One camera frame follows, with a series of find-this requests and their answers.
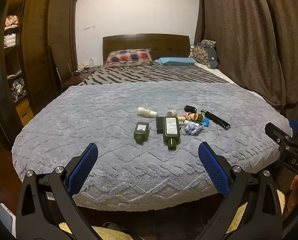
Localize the wooden headboard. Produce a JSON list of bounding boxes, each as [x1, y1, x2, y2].
[[102, 33, 191, 67]]

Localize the wooden chair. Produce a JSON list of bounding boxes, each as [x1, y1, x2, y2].
[[50, 44, 90, 93]]

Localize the colourful small toy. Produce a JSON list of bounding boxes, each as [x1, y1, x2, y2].
[[183, 112, 205, 123]]

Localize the folded clothes on shelf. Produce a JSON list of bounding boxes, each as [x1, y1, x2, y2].
[[3, 14, 20, 48]]

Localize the blue-grey fabric scrunchie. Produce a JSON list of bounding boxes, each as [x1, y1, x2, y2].
[[183, 124, 204, 136]]

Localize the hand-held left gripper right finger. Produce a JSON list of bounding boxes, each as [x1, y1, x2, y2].
[[194, 141, 283, 240]]

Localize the dark slipper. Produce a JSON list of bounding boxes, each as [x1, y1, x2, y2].
[[102, 221, 130, 232]]

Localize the brown curtain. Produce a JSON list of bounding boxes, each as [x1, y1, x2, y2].
[[194, 0, 298, 137]]

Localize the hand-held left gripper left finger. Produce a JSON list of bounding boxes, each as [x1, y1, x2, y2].
[[15, 142, 99, 240]]

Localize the small green bottle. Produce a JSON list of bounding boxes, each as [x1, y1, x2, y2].
[[133, 122, 149, 144]]

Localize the yellow fluffy rug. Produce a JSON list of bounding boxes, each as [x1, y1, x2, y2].
[[58, 189, 287, 240]]

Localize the wooden nightstand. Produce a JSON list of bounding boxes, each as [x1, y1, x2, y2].
[[73, 64, 104, 82]]

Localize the small yellow lotion bottle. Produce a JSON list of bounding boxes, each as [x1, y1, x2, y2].
[[136, 107, 158, 118]]

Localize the person's right hand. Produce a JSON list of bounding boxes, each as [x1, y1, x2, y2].
[[289, 174, 298, 207]]

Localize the white box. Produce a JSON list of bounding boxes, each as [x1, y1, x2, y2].
[[0, 202, 17, 233]]

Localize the wooden wardrobe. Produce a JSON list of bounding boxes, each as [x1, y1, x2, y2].
[[0, 0, 79, 152]]

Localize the black tube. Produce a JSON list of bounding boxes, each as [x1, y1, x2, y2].
[[200, 109, 231, 130]]

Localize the large green bottle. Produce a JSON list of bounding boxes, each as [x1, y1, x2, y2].
[[162, 116, 181, 151]]

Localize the striped bed sheet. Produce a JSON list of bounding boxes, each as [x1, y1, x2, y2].
[[77, 64, 231, 86]]

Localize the blue pillow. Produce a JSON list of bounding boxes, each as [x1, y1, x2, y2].
[[154, 57, 199, 66]]

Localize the plaid pillow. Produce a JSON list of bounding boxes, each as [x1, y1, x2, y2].
[[104, 49, 154, 67]]

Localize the black box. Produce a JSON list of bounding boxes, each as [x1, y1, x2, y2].
[[155, 116, 167, 134]]

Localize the grey fluffy blanket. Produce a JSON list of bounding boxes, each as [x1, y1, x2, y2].
[[12, 81, 293, 212]]

